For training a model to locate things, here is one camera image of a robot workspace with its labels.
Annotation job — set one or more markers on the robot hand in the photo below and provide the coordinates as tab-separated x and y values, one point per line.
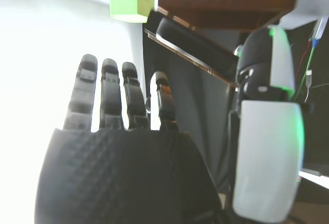
123	177

